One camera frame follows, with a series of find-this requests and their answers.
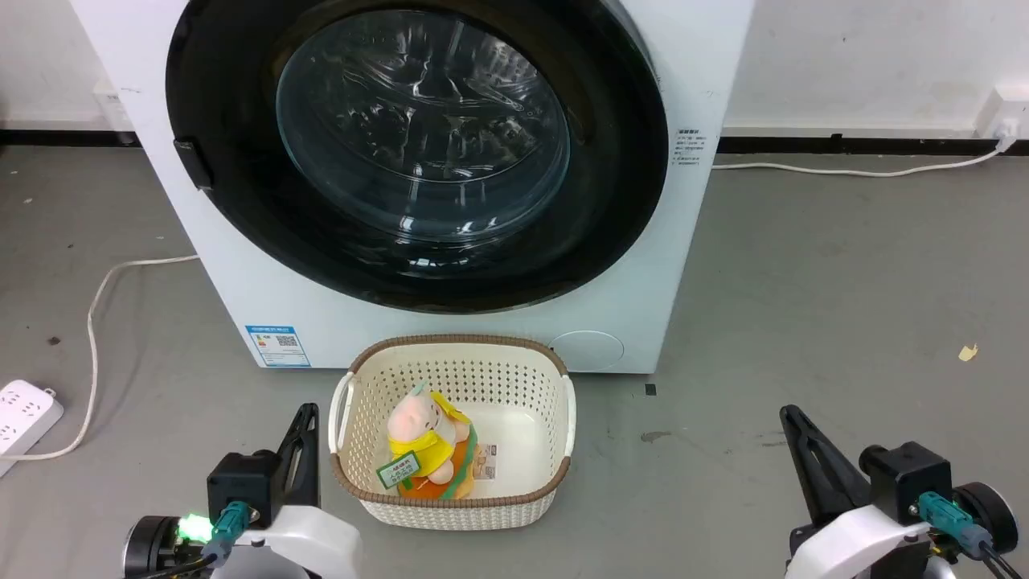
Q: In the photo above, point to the white power strip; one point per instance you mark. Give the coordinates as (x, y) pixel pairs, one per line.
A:
(20, 414)

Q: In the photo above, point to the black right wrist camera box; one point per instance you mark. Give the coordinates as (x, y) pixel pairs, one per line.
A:
(904, 474)

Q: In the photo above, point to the white front-load washing machine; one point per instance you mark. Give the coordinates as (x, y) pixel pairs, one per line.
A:
(241, 281)

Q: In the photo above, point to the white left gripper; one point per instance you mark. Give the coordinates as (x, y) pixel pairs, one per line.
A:
(305, 543)

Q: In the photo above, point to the round black glass washer door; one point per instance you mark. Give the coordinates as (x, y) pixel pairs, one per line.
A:
(418, 145)

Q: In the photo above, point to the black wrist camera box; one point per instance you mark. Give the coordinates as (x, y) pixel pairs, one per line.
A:
(904, 474)
(243, 485)

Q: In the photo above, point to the blue energy label sticker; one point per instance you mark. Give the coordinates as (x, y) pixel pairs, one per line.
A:
(278, 346)

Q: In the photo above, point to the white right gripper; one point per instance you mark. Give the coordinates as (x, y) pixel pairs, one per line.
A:
(868, 543)

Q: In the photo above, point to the pink and yellow plush doll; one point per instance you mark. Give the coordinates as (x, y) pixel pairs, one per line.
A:
(426, 442)

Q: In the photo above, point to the small printed paper label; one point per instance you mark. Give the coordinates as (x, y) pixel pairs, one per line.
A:
(485, 462)

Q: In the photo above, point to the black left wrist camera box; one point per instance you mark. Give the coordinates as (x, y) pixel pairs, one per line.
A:
(243, 485)

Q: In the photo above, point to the small printed text sticker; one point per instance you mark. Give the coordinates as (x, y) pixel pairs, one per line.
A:
(688, 148)

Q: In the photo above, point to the round white filter cover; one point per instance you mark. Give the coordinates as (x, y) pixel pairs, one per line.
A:
(588, 351)

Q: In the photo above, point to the white perforated laundry basket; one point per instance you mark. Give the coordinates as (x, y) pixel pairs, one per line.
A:
(514, 394)

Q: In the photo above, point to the yellow paper scrap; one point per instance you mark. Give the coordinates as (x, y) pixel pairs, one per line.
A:
(968, 352)

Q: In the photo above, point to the white wall socket with plug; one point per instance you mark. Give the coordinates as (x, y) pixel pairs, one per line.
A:
(1001, 117)

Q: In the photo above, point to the green and white doll tag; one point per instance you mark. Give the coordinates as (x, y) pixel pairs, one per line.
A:
(399, 470)

